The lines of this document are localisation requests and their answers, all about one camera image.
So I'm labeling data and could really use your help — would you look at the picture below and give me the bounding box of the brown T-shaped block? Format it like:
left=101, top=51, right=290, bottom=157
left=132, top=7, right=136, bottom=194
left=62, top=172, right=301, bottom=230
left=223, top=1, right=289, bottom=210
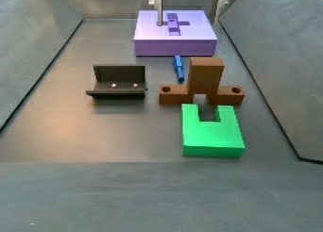
left=160, top=57, right=246, bottom=106

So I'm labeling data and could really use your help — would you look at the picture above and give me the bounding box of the green U-shaped block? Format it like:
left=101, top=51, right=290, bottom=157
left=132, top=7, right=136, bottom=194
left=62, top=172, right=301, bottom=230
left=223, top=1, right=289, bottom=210
left=183, top=104, right=246, bottom=158

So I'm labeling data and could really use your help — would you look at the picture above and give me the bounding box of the blue peg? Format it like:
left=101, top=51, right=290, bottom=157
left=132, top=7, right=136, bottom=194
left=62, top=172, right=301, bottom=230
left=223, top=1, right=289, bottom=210
left=173, top=56, right=184, bottom=83

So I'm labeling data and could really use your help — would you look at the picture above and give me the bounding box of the purple board with cross slot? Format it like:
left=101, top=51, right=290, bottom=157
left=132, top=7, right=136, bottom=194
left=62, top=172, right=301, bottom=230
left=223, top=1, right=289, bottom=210
left=135, top=10, right=218, bottom=57

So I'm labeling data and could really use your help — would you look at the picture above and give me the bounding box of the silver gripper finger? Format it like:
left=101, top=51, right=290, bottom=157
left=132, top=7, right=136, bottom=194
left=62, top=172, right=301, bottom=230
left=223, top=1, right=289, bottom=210
left=215, top=0, right=230, bottom=22
left=149, top=0, right=163, bottom=26

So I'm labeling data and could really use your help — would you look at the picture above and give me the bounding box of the black angle fixture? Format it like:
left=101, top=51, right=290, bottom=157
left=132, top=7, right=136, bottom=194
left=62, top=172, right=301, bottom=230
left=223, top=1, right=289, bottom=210
left=86, top=65, right=147, bottom=97

